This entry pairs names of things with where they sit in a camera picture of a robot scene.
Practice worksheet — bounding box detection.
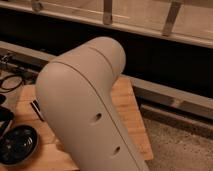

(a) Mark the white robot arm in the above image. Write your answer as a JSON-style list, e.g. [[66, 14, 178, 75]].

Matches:
[[35, 37, 149, 171]]

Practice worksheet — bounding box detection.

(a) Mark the dark ceramic bowl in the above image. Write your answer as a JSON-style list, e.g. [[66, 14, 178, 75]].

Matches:
[[0, 125, 38, 166]]

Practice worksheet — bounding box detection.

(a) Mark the black striped flat block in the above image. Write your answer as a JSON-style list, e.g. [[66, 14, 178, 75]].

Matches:
[[30, 100, 44, 122]]

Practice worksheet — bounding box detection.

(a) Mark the wooden board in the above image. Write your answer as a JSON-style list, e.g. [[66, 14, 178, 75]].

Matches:
[[1, 77, 154, 171]]

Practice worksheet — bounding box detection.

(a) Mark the black object at left edge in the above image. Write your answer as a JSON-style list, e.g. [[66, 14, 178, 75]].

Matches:
[[0, 94, 14, 137]]

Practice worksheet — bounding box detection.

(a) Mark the black cable loop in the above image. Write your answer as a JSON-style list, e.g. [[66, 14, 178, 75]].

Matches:
[[0, 73, 25, 94]]

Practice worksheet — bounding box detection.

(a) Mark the metal window rail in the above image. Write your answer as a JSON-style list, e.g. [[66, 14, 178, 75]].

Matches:
[[0, 41, 55, 68]]

